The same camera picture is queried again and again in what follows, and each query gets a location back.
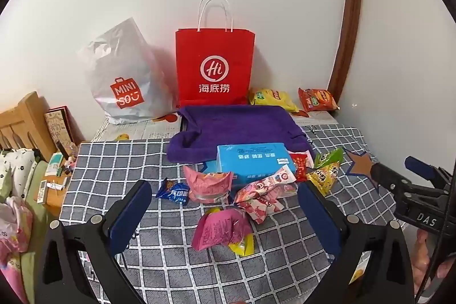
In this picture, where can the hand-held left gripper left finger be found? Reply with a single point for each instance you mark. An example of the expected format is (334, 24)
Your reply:
(130, 215)

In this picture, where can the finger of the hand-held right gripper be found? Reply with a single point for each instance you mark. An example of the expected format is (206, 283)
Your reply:
(420, 167)
(388, 179)

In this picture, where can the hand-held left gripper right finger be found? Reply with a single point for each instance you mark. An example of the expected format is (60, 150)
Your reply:
(319, 218)

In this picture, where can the yellow triangular snack packet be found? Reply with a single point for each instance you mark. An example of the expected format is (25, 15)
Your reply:
(324, 177)

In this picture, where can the small blue snack packet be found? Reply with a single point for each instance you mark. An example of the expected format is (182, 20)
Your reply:
(174, 192)

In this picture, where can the red snack packet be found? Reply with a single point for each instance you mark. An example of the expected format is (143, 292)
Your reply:
(301, 165)

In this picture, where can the long white pink candy packet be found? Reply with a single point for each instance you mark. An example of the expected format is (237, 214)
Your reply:
(272, 182)

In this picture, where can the pink strawberry snack packet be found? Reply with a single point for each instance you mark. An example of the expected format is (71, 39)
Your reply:
(260, 208)

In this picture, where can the small yellow candy packet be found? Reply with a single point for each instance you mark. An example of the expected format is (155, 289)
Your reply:
(244, 247)

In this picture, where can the pink snack bag silver band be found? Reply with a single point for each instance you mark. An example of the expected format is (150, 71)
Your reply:
(206, 183)

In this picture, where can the magenta snack packet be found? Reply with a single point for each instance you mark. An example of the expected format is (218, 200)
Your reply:
(217, 229)

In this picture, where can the purple towel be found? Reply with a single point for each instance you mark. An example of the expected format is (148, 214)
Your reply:
(231, 126)

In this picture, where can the person's right hand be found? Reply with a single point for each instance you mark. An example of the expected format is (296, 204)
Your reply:
(424, 254)

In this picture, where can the grey checked blanket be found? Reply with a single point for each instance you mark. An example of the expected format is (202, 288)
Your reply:
(142, 161)

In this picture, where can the wooden bedside table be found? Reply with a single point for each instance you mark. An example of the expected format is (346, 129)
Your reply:
(58, 199)

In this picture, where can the white remote control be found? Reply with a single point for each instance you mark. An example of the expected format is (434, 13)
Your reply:
(42, 190)

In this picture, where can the blue cardboard box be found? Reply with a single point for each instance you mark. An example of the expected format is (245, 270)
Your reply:
(249, 158)

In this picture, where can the green bedsheet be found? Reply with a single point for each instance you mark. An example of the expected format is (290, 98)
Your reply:
(37, 215)

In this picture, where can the orange chip bag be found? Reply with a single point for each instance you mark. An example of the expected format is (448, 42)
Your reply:
(317, 99)

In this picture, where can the patterned hardcover book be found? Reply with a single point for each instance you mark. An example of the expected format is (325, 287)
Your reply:
(58, 129)

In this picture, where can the pink clothing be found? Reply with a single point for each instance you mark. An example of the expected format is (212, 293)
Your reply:
(14, 229)

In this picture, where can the white floral pillow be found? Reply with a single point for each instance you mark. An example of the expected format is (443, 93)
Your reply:
(16, 165)

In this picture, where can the yellow chip bag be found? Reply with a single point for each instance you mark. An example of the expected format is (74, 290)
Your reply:
(270, 98)

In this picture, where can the wooden headboard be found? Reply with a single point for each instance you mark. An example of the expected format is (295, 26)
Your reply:
(25, 118)

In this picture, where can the white plastic bag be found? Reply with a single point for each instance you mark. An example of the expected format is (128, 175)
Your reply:
(117, 69)

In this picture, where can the red paper bag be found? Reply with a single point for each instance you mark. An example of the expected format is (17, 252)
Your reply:
(213, 51)

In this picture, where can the brown wooden door frame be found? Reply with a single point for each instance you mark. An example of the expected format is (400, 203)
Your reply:
(351, 22)

